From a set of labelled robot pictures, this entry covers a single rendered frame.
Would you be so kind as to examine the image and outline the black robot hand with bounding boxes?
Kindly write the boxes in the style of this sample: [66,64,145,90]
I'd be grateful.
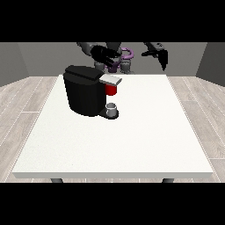
[90,45,122,69]
[141,46,170,72]

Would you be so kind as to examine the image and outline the pale grey machine lid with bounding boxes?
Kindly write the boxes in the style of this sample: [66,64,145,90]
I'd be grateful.
[98,73,123,88]

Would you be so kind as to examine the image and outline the red pod holder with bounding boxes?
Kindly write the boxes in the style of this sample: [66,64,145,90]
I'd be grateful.
[105,83,118,97]

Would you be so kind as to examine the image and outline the black coffee machine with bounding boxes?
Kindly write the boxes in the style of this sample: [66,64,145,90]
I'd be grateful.
[62,64,120,120]

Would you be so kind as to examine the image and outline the small grey cup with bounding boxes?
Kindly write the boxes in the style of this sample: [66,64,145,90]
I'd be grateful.
[105,102,119,117]

